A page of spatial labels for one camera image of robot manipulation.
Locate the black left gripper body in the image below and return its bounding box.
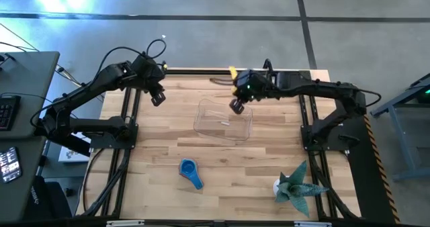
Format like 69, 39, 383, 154
132, 54, 166, 93

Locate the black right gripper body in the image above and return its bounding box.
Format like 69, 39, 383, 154
232, 69, 271, 103

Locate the clear plastic basket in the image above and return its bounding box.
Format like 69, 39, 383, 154
193, 98, 253, 142

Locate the dark blue measuring cup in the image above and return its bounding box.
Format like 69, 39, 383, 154
178, 157, 200, 180

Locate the light blue measuring cup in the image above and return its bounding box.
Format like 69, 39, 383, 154
181, 159, 205, 191

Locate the black support strut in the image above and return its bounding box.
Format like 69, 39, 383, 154
63, 138, 92, 157

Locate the teal plant in white pot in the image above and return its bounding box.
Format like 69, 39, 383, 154
272, 159, 330, 218

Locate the white printed box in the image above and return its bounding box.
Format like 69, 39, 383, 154
58, 132, 91, 163

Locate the grey desk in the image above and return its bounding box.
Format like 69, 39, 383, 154
0, 51, 60, 140
0, 136, 47, 223

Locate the black office chair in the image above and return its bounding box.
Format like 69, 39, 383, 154
22, 175, 73, 221

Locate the black keyboard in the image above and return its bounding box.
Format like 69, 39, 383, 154
0, 95, 22, 132

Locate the black mat with hazard stripe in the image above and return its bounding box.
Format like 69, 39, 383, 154
345, 114, 401, 224

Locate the smartphone with lit screen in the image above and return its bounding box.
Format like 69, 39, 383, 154
0, 146, 23, 184

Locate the grey-blue metal cart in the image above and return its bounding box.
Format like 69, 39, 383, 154
371, 73, 430, 181

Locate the black aluminium rig frame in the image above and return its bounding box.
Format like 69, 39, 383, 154
75, 67, 363, 227

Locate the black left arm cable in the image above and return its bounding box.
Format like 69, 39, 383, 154
95, 38, 168, 83

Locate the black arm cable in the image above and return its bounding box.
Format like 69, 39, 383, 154
95, 38, 168, 83
364, 89, 383, 107

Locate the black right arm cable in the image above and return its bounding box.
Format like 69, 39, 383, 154
364, 89, 383, 107

